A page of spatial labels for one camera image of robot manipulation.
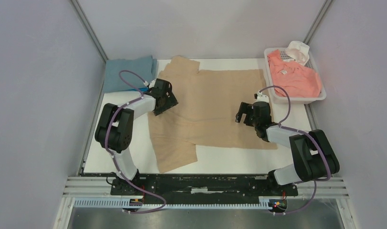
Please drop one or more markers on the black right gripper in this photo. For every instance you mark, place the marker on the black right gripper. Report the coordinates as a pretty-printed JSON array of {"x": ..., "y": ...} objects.
[{"x": 247, "y": 113}]

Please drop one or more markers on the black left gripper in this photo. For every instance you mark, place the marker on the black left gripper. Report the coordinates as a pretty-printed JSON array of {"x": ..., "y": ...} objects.
[{"x": 171, "y": 102}]

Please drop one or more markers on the beige t shirt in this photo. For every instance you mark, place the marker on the beige t shirt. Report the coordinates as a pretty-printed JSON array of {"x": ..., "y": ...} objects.
[{"x": 205, "y": 114}]

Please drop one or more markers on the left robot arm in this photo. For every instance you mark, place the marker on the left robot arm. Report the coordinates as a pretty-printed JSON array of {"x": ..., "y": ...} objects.
[{"x": 115, "y": 130}]

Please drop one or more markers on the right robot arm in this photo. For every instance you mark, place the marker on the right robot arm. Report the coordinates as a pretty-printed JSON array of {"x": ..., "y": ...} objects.
[{"x": 313, "y": 156}]

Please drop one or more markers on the folded bright blue t shirt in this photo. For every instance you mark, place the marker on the folded bright blue t shirt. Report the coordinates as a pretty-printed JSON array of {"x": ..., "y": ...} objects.
[{"x": 143, "y": 89}]

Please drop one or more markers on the folded grey-blue t shirt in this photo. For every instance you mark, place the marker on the folded grey-blue t shirt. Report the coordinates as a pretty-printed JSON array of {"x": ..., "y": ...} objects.
[{"x": 124, "y": 75}]

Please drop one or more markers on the pink t shirt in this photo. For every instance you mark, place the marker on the pink t shirt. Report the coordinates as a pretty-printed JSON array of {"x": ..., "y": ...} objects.
[{"x": 297, "y": 80}]

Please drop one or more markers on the white t shirt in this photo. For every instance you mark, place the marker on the white t shirt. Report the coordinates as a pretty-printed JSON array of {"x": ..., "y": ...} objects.
[{"x": 298, "y": 51}]

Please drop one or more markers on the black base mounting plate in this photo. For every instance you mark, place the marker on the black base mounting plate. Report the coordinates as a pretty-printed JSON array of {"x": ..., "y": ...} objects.
[{"x": 200, "y": 188}]

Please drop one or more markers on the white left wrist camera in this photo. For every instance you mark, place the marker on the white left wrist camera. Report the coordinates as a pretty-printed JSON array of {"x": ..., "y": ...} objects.
[{"x": 150, "y": 84}]

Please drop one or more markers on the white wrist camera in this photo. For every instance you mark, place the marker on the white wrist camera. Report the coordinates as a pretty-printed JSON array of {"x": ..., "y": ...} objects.
[
  {"x": 150, "y": 84},
  {"x": 260, "y": 97}
]

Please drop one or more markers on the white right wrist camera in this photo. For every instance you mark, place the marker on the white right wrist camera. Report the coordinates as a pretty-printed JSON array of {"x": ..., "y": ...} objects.
[{"x": 260, "y": 97}]

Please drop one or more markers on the white slotted cable duct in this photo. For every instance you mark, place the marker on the white slotted cable duct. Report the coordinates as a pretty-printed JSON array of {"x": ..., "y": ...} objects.
[{"x": 132, "y": 204}]

